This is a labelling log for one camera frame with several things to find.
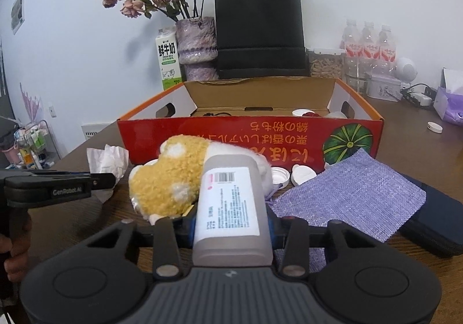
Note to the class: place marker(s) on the wall poster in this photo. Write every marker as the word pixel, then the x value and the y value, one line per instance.
pixel 17 12

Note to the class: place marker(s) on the purple flower wall sticker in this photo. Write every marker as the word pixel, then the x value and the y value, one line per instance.
pixel 30 103

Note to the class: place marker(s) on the white wall vent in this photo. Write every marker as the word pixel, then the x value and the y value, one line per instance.
pixel 90 130

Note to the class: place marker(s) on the yellow plush toy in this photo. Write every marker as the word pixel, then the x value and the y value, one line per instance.
pixel 166 179

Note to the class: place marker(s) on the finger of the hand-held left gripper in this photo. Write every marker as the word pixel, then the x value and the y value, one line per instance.
pixel 103 182

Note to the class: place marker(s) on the person's left hand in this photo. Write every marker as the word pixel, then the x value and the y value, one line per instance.
pixel 18 266

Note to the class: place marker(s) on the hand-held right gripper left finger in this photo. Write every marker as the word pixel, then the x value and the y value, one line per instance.
pixel 188 231

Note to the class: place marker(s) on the clear drinking glass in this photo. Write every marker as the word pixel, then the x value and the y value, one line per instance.
pixel 354 78

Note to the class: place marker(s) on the green white milk carton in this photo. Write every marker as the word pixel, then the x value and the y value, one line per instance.
pixel 168 59

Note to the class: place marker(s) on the black paper bag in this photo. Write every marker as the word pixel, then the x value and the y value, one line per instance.
pixel 258 27

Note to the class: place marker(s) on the brown wooden desktop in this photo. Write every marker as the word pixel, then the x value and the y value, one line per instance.
pixel 405 135

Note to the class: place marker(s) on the dark blue case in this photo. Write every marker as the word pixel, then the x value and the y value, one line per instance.
pixel 437 222

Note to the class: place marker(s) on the clear pellet storage container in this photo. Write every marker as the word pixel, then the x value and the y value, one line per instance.
pixel 325 65

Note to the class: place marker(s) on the purple marbled vase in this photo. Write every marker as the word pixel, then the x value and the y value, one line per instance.
pixel 197 41

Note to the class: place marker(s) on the white round device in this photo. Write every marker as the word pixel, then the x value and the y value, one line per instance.
pixel 407 69

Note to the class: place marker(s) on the red cardboard box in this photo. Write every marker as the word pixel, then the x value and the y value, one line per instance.
pixel 152 135

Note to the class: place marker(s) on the white wall socket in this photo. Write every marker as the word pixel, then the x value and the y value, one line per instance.
pixel 52 110

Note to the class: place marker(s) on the white power adapter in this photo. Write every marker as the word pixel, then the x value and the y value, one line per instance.
pixel 421 99

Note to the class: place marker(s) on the plain white lid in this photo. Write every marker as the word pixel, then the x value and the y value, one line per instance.
pixel 302 175

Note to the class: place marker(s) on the metal storage rack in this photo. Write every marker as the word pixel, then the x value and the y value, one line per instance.
pixel 32 146

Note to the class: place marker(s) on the white tin box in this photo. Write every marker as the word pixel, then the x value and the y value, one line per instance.
pixel 383 88

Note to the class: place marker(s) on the small white round lid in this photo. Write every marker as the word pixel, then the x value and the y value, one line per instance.
pixel 434 127

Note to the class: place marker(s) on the red artificial rose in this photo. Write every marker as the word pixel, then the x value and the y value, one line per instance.
pixel 310 114

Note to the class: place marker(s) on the white tissue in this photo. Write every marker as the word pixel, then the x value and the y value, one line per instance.
pixel 108 164

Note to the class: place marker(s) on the white plastic container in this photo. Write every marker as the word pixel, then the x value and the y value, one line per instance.
pixel 231 201

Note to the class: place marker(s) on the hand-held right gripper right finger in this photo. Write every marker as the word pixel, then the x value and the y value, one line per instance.
pixel 275 233

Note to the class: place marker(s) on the purple tissue pack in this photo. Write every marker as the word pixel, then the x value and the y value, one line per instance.
pixel 450 107

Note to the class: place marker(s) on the clear water bottle red label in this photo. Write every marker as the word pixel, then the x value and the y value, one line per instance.
pixel 369 47
pixel 351 45
pixel 387 50

